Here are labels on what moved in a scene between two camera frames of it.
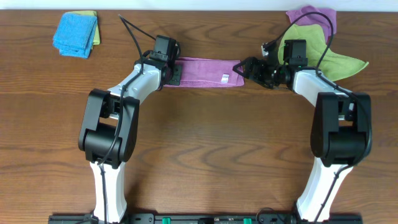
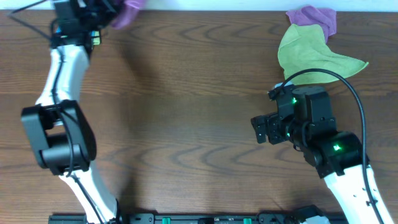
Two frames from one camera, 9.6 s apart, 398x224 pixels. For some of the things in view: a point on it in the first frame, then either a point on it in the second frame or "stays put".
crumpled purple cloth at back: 312,19 stays put
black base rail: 206,218 stays put
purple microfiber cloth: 208,73 -> 128,13
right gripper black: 257,71 -> 265,128
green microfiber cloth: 335,65 stays put
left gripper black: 176,74 -> 88,10
